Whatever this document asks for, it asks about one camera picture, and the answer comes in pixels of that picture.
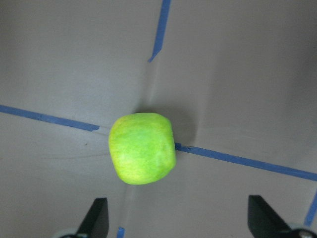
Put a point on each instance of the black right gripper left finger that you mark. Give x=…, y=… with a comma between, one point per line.
x=95, y=223

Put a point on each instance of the green apple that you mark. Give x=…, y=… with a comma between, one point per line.
x=142, y=148

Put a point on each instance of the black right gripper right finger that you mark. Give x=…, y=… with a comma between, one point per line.
x=264, y=222

